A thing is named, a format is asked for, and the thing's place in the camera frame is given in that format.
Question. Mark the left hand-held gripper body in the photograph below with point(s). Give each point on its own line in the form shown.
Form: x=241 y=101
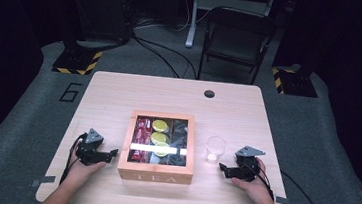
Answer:
x=90 y=149

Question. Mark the wooden tea box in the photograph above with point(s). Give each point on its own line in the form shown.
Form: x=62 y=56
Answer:
x=155 y=173

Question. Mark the dark tea bags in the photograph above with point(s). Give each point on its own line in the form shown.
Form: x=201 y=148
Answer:
x=180 y=133

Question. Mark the yellow lidded capsule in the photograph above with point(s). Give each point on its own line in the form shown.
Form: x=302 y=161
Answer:
x=159 y=137
x=161 y=151
x=160 y=125

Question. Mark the black equipment cabinet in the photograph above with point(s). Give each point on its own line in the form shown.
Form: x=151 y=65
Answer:
x=104 y=7

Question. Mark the person's left hand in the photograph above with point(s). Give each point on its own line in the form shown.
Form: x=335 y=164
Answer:
x=78 y=174

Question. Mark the red tea packets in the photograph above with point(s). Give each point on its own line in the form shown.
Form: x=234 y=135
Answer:
x=141 y=135

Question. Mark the person's right hand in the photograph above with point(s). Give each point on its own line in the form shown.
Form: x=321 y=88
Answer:
x=259 y=190

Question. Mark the wooden framed glass lid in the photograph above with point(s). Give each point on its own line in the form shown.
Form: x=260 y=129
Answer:
x=193 y=143

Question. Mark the white metal stand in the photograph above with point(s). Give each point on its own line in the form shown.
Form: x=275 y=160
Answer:
x=192 y=22

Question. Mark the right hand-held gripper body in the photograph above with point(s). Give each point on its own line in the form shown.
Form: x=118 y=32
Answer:
x=247 y=167

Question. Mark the black striped stand base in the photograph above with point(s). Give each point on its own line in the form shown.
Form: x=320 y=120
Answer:
x=296 y=84
x=77 y=63

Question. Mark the grey table bracket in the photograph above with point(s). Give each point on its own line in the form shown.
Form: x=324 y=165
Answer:
x=44 y=180
x=285 y=202

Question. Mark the black folding chair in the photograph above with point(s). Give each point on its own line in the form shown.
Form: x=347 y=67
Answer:
x=238 y=40

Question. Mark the clear plastic cup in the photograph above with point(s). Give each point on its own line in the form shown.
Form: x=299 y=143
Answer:
x=215 y=150

